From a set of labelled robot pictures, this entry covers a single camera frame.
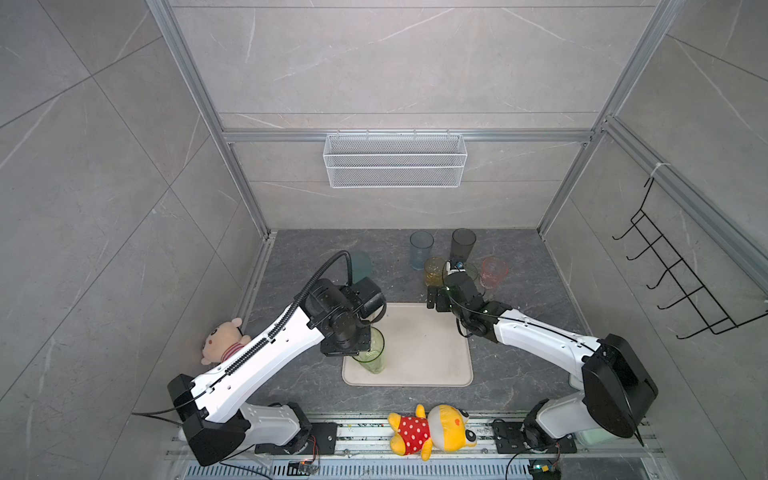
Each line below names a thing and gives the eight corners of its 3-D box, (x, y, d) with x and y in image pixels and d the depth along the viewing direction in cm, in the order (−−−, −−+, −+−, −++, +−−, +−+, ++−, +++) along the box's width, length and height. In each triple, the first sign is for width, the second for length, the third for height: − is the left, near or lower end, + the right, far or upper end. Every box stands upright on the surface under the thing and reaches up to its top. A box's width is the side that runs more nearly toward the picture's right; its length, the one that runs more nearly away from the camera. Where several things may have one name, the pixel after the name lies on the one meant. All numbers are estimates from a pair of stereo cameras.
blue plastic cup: (410, 269, 109) (412, 245, 99) (409, 254, 114) (411, 230, 104) (430, 269, 109) (434, 245, 99) (428, 254, 114) (432, 230, 104)
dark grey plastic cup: (449, 265, 110) (455, 242, 100) (447, 251, 114) (452, 228, 104) (470, 265, 110) (477, 242, 100) (467, 251, 114) (474, 228, 104)
